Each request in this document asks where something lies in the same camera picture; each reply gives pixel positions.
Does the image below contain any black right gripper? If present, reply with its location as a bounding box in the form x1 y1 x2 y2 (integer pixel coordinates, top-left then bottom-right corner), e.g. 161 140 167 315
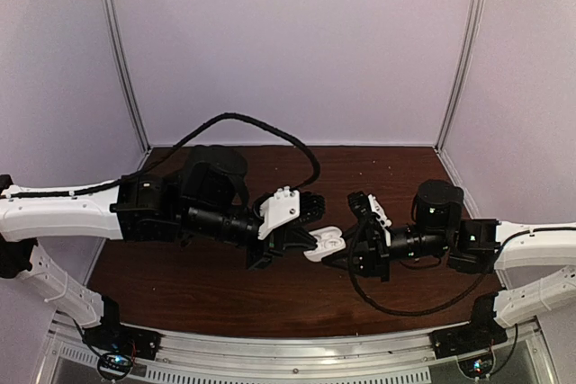
321 223 451 285

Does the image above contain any white oval charging case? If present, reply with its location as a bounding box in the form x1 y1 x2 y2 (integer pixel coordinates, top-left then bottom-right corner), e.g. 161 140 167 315
303 227 347 263

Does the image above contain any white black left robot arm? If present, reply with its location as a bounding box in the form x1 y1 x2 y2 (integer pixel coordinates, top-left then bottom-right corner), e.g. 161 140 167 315
1 146 325 352

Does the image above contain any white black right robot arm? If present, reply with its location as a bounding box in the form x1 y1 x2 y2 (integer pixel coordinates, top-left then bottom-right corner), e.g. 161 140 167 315
321 180 575 350

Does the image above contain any black right braided cable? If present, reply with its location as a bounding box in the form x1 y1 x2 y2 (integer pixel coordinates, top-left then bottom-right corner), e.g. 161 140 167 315
346 221 509 317

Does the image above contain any black braided cable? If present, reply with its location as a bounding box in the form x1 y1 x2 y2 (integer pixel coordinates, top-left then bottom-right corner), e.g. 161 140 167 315
346 221 509 317
71 112 321 199

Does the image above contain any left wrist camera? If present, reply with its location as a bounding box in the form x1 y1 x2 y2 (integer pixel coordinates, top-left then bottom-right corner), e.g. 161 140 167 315
257 186 326 240

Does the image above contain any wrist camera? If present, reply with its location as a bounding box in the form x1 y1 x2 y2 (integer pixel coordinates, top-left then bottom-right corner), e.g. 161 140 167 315
257 186 326 240
347 192 392 246

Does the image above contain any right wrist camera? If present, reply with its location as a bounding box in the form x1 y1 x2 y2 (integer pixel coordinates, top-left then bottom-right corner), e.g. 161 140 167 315
347 192 392 246

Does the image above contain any black left braided cable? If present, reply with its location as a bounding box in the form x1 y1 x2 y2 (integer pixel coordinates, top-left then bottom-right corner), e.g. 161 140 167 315
71 112 321 199

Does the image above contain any aluminium front frame rail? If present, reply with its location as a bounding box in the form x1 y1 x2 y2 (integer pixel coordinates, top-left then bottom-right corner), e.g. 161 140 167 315
42 305 559 384

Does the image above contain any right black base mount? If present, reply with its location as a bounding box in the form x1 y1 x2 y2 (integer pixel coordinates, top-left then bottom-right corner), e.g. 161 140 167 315
429 292 508 359

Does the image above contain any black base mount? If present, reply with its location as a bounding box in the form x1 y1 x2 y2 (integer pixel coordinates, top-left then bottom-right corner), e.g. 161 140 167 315
83 296 161 361
429 292 508 359

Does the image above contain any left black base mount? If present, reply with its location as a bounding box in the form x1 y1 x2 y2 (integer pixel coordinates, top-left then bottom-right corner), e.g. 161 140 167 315
83 296 161 361

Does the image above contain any left aluminium corner post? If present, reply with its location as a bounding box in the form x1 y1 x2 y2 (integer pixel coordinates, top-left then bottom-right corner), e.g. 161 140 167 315
102 0 150 154

